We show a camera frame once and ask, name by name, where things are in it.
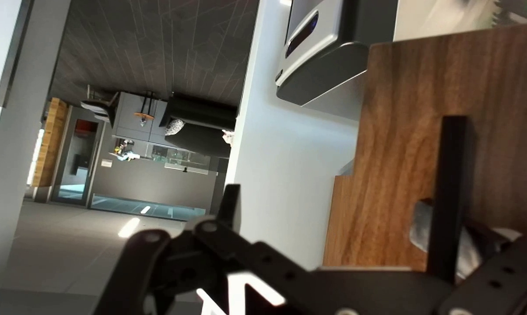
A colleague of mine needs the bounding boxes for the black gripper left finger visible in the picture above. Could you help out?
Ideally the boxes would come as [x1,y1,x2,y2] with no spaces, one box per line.
[93,181,242,315]

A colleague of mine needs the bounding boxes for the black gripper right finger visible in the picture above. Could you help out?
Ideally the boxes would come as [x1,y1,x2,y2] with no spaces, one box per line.
[410,199,527,315]

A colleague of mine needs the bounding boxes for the silver black appliance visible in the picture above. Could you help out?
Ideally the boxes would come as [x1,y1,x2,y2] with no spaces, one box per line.
[273,0,401,108]

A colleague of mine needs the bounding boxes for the wooden cabinet door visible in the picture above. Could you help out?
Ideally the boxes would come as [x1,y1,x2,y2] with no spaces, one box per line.
[322,22,527,272]

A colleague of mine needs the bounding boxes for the black sofa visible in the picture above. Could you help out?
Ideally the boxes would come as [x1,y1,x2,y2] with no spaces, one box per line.
[158,92,240,155]

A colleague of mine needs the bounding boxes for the black cabinet door handle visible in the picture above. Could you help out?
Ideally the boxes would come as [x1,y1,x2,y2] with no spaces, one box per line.
[426,113,471,285]

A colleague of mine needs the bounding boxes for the grey background counter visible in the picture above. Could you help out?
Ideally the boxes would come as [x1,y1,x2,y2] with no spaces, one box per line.
[89,89,230,215]

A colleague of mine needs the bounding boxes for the wooden slat column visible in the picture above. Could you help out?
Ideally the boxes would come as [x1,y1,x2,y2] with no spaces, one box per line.
[32,94,72,202]

